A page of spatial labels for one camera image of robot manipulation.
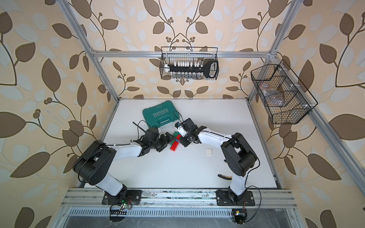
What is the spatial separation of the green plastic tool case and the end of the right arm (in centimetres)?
26

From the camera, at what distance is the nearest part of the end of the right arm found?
68cm

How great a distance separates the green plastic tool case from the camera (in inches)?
40.9

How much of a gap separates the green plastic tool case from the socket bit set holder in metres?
→ 0.31

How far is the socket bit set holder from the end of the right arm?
1.00 ft

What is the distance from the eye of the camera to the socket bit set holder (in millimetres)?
823
